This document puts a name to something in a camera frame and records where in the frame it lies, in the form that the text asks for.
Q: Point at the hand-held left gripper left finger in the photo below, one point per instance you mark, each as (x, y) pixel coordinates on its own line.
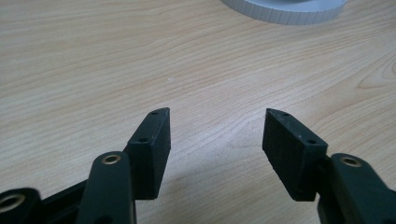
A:
(151, 155)

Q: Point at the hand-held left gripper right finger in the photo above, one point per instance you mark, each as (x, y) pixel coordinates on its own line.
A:
(291, 155)

